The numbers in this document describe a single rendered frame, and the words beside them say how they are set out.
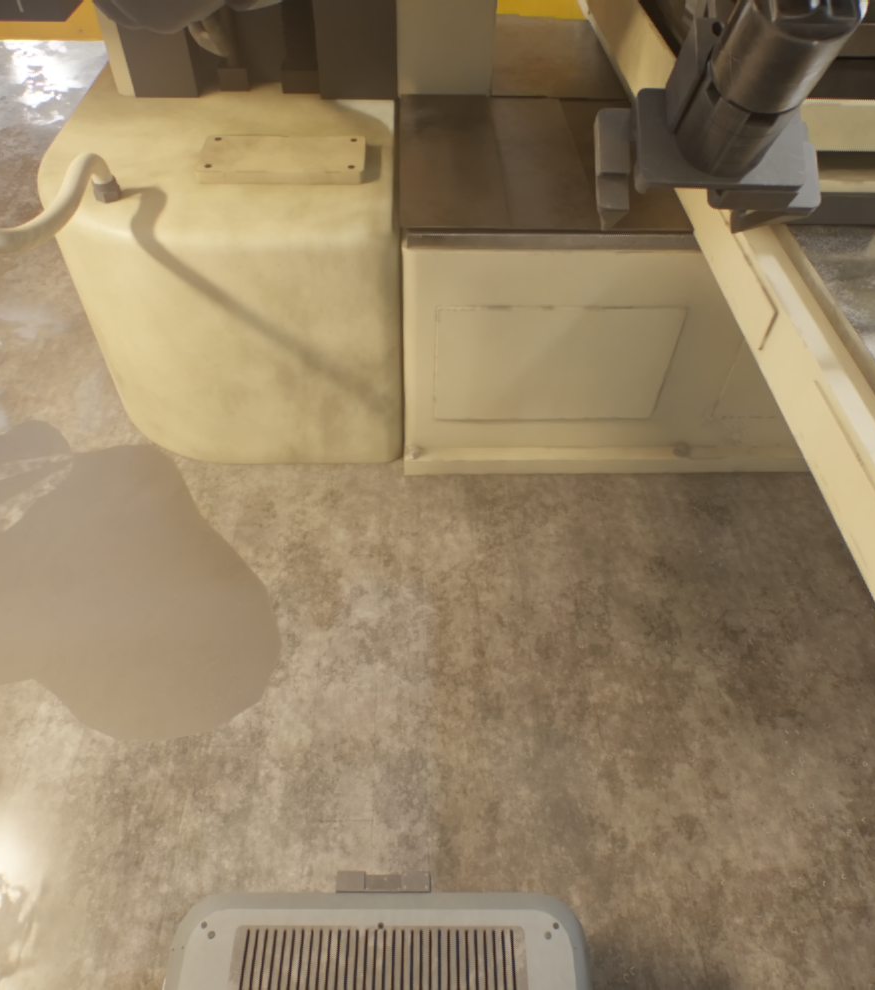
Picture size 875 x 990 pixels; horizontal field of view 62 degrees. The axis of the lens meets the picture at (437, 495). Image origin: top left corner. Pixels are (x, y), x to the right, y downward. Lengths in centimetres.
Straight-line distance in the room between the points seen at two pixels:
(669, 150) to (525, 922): 89
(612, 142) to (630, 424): 129
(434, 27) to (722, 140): 147
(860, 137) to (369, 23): 108
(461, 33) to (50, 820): 177
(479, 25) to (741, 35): 150
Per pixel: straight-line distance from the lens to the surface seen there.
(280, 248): 144
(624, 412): 173
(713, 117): 48
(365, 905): 107
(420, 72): 194
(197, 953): 109
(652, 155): 51
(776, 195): 53
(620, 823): 140
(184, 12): 39
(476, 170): 161
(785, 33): 44
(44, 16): 207
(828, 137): 126
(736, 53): 45
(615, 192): 52
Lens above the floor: 131
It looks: 49 degrees down
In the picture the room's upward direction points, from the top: 2 degrees clockwise
